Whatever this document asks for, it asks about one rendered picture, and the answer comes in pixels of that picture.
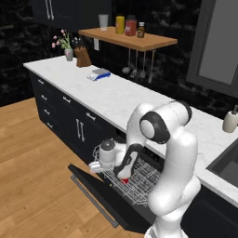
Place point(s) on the dark drawer front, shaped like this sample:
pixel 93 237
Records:
pixel 51 103
pixel 46 86
pixel 100 122
pixel 72 103
pixel 53 117
pixel 55 131

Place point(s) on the white wall outlet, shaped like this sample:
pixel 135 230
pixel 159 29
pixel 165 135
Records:
pixel 96 44

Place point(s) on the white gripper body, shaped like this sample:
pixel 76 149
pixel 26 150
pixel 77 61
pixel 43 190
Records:
pixel 95 167

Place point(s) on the beige soap dispenser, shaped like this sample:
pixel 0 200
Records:
pixel 230 121

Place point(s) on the white and blue kitchen scale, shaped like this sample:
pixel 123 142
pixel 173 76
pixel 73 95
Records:
pixel 98 74

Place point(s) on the hanging grey ladle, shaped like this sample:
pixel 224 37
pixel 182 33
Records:
pixel 125 70

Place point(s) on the black dishwasher door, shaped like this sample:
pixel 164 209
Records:
pixel 102 193

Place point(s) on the yellow jar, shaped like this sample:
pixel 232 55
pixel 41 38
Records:
pixel 120 24

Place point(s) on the red jar with dark lid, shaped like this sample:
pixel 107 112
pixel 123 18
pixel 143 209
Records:
pixel 130 26

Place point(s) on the dark cupboard door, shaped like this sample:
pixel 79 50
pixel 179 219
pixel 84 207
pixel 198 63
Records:
pixel 96 139
pixel 69 130

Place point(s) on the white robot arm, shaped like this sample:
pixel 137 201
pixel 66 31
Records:
pixel 181 161

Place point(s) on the dark cupboard under sink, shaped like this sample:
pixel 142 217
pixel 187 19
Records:
pixel 214 214

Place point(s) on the hanging grey spoon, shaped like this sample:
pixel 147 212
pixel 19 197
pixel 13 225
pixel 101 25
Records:
pixel 142 73
pixel 133 73

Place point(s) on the grey framed window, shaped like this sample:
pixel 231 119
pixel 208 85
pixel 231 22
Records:
pixel 217 43

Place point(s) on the brown wooden knife block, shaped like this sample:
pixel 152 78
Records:
pixel 83 57

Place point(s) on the hanging grey spatula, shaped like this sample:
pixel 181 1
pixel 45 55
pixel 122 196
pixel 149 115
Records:
pixel 150 76

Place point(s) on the small red cup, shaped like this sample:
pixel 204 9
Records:
pixel 125 181

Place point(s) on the wooden wall shelf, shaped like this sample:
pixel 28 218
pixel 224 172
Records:
pixel 136 39

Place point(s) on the dark sink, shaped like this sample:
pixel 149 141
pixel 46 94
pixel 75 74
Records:
pixel 226 165

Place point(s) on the pink flowers in grey vase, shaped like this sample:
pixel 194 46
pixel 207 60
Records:
pixel 68 53

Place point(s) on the small brown bottle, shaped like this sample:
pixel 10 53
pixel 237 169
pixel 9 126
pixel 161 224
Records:
pixel 141 30

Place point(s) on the dark upper cupboard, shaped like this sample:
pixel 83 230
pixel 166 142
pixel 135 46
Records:
pixel 71 12

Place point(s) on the clear grey glass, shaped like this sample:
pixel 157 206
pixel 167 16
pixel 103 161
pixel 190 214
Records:
pixel 103 22

